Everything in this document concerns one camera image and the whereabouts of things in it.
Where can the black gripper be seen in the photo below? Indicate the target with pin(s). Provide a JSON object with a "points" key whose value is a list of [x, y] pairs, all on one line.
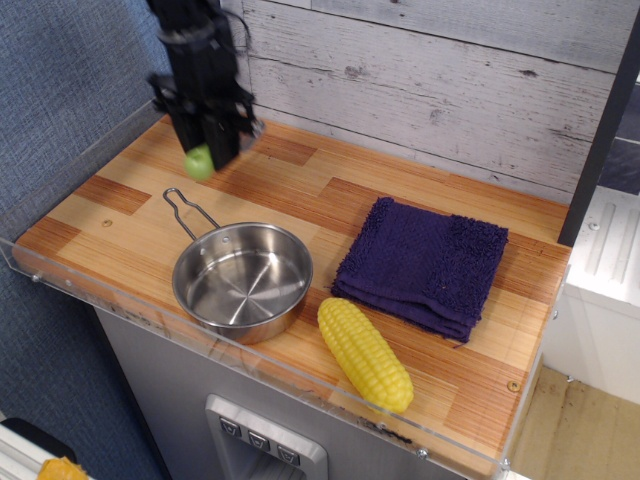
{"points": [[202, 90]]}

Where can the green handled grey spatula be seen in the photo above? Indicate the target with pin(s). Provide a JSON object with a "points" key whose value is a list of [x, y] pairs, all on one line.
{"points": [[198, 163]]}

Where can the yellow toy corn cob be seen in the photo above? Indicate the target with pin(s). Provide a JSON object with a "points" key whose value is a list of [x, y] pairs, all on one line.
{"points": [[364, 355]]}

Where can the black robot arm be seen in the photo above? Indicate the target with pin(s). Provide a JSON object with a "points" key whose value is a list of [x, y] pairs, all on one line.
{"points": [[192, 16]]}

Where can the purple folded cloth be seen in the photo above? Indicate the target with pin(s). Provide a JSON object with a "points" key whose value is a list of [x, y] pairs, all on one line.
{"points": [[431, 270]]}

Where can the stainless steel pan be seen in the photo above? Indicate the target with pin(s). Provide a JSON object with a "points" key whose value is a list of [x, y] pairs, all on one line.
{"points": [[245, 281]]}

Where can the grey toy kitchen cabinet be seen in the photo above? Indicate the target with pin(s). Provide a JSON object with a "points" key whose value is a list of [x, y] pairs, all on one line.
{"points": [[171, 383]]}

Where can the silver dispenser button panel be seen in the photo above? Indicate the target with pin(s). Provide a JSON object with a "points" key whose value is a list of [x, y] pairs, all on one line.
{"points": [[250, 446]]}

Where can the yellow black object bottom left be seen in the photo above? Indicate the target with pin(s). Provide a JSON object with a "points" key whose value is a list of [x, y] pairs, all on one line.
{"points": [[28, 452]]}

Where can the clear acrylic guard rail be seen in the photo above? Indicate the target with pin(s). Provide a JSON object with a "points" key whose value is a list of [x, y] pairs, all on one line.
{"points": [[56, 130]]}

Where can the dark right shelf post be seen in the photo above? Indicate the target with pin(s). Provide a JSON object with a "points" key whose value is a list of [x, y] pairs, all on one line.
{"points": [[611, 118]]}

